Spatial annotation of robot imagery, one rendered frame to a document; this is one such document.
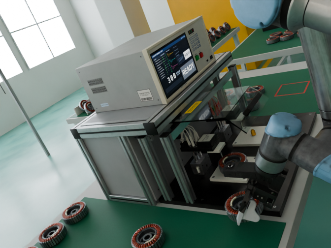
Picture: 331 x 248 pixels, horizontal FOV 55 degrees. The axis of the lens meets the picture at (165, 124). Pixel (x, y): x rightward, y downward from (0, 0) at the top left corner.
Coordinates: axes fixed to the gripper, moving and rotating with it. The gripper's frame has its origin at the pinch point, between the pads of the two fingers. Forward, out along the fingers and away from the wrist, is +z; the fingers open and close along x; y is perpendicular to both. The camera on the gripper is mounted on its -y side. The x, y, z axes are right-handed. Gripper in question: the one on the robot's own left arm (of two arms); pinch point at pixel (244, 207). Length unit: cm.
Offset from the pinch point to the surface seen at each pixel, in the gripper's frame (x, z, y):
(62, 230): -21, 36, -60
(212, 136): 24.3, -1.0, -21.8
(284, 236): -3.4, -0.7, 13.3
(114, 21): 317, 109, -303
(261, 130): 51, 8, -8
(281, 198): 9.8, -0.7, 8.7
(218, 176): 17.4, 10.6, -14.1
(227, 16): 369, 75, -141
